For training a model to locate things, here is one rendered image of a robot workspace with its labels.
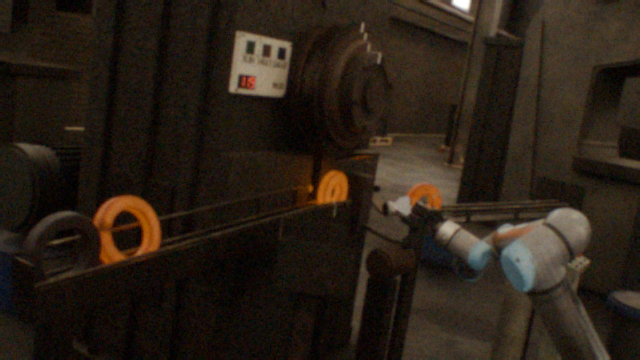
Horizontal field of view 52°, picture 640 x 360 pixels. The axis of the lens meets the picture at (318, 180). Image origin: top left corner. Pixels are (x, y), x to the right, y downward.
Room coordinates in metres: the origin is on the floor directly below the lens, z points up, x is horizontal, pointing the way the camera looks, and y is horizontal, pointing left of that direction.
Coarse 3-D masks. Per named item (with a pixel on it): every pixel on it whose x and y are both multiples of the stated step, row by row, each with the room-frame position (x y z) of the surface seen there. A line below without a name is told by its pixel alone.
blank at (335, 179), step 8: (328, 176) 2.31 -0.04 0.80; (336, 176) 2.33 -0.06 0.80; (344, 176) 2.38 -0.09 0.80; (320, 184) 2.30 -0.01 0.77; (328, 184) 2.29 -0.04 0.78; (336, 184) 2.35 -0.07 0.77; (344, 184) 2.39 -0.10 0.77; (320, 192) 2.29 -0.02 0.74; (328, 192) 2.30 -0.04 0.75; (336, 192) 2.38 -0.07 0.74; (344, 192) 2.39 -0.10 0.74; (320, 200) 2.29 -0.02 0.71; (328, 200) 2.31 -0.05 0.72; (336, 200) 2.36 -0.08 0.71
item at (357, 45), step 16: (336, 48) 2.17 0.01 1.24; (352, 48) 2.20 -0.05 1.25; (336, 64) 2.16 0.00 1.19; (336, 80) 2.14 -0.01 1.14; (320, 96) 2.13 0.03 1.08; (336, 96) 2.14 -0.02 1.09; (336, 112) 2.16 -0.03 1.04; (336, 128) 2.19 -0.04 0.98; (336, 144) 2.23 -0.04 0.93; (352, 144) 2.31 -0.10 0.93
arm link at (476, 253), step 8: (456, 232) 2.05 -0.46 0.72; (464, 232) 2.06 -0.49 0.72; (448, 240) 2.05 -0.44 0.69; (456, 240) 2.04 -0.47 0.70; (464, 240) 2.03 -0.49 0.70; (472, 240) 2.03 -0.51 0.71; (448, 248) 2.05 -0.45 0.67; (456, 248) 2.03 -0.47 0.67; (464, 248) 2.02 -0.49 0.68; (472, 248) 2.01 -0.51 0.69; (480, 248) 2.01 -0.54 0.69; (488, 248) 2.02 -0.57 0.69; (456, 256) 2.04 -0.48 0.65; (464, 256) 2.02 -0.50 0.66; (472, 256) 2.00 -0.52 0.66; (480, 256) 1.99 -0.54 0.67; (488, 256) 2.04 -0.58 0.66; (464, 264) 2.05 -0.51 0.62; (472, 264) 2.01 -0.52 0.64; (480, 264) 2.02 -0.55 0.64
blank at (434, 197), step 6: (414, 186) 2.62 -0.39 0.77; (420, 186) 2.61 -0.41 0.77; (426, 186) 2.62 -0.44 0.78; (432, 186) 2.63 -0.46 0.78; (408, 192) 2.62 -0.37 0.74; (414, 192) 2.60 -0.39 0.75; (420, 192) 2.61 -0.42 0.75; (426, 192) 2.62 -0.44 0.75; (432, 192) 2.63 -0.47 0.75; (438, 192) 2.64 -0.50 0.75; (414, 198) 2.60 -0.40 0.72; (432, 198) 2.63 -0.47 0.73; (438, 198) 2.64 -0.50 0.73; (432, 204) 2.63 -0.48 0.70; (438, 204) 2.64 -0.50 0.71
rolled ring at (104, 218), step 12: (108, 204) 1.55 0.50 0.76; (120, 204) 1.57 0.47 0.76; (132, 204) 1.60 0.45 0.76; (144, 204) 1.63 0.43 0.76; (96, 216) 1.53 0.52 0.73; (108, 216) 1.53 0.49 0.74; (144, 216) 1.63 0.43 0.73; (156, 216) 1.65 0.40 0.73; (108, 228) 1.52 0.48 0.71; (144, 228) 1.64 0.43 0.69; (156, 228) 1.64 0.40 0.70; (108, 240) 1.51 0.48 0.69; (144, 240) 1.63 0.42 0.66; (156, 240) 1.63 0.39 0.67; (108, 252) 1.50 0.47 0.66; (144, 252) 1.59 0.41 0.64
